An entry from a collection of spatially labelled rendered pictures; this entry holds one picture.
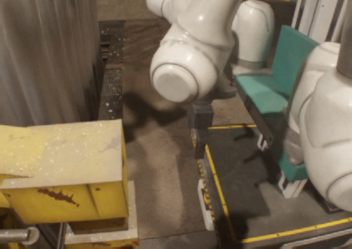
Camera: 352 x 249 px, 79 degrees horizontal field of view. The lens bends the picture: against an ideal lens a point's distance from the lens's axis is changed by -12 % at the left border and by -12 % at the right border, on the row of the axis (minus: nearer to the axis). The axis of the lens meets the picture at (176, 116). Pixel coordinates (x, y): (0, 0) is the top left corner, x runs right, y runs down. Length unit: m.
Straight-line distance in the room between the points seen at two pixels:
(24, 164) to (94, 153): 0.06
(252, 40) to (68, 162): 0.83
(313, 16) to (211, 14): 0.64
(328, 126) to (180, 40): 0.25
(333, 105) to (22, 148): 0.38
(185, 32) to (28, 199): 0.29
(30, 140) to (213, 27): 0.27
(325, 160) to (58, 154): 0.34
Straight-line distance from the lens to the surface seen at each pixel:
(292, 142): 0.65
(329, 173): 0.39
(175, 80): 0.34
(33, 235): 0.26
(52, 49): 1.48
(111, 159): 0.21
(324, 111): 0.39
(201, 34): 0.35
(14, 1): 1.15
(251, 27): 0.94
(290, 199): 1.10
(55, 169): 0.21
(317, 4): 0.96
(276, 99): 0.88
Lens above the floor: 1.13
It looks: 36 degrees down
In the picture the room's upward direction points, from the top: 3 degrees clockwise
